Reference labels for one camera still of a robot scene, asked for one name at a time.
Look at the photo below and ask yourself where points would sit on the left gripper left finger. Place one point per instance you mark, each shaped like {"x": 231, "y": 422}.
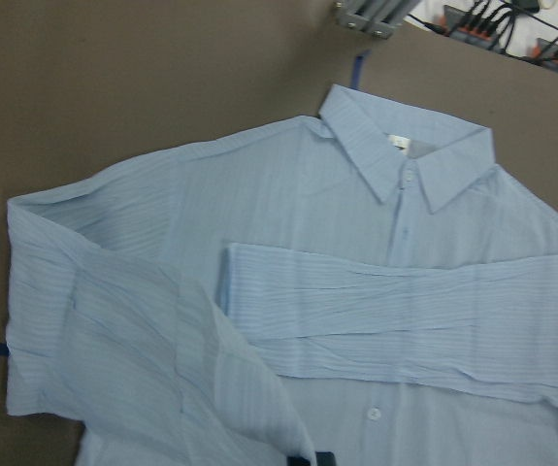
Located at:
{"x": 296, "y": 461}

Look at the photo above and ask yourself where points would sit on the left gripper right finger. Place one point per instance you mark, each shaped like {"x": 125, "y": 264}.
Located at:
{"x": 325, "y": 458}

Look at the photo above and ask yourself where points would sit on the light blue button shirt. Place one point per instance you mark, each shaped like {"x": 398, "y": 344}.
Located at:
{"x": 369, "y": 283}

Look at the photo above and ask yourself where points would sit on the upper orange black usb hub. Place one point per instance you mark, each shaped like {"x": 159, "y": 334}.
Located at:
{"x": 483, "y": 25}

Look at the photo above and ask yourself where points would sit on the aluminium frame post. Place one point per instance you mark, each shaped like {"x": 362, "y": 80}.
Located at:
{"x": 377, "y": 18}

